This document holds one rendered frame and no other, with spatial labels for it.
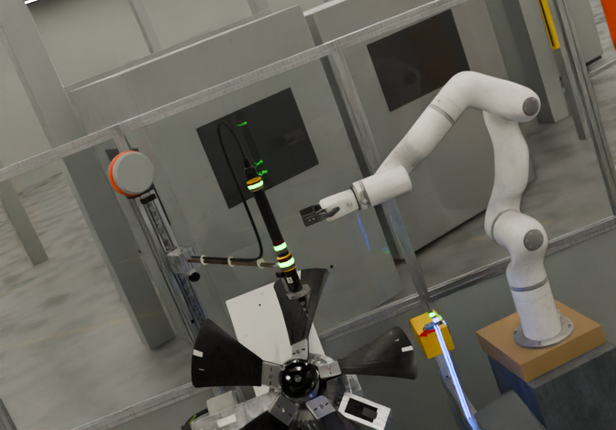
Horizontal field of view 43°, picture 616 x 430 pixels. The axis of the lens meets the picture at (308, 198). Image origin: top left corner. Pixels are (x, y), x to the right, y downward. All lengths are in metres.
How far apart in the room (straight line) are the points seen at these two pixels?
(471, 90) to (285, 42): 3.03
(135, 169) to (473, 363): 1.56
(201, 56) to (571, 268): 2.67
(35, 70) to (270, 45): 2.06
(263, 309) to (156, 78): 2.41
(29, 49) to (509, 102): 4.68
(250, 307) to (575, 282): 1.36
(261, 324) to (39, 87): 4.02
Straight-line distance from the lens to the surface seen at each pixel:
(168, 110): 2.90
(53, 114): 6.38
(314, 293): 2.42
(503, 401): 1.87
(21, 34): 6.40
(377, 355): 2.40
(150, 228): 2.81
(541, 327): 2.55
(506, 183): 2.39
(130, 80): 4.78
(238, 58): 5.04
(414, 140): 2.24
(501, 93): 2.29
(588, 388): 2.59
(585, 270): 3.35
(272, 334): 2.69
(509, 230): 2.37
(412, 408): 3.33
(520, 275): 2.46
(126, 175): 2.77
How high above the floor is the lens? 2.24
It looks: 14 degrees down
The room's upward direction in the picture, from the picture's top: 21 degrees counter-clockwise
